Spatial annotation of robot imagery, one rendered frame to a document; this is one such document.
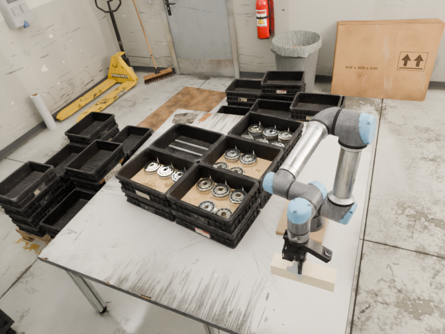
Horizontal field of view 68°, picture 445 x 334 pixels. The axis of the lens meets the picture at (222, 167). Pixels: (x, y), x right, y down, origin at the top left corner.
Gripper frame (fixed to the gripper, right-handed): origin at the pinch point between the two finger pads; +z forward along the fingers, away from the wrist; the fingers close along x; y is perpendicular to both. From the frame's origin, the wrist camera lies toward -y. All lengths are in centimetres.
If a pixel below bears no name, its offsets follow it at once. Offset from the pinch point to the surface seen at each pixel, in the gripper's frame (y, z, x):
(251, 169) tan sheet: 44, 12, -63
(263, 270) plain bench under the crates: 20.6, 24.6, -9.5
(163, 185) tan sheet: 90, 12, -37
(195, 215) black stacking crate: 58, 8, -19
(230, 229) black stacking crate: 38.3, 9.5, -16.6
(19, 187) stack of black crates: 235, 46, -32
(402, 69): -38, 62, -320
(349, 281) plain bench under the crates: -17.2, 24.6, -16.3
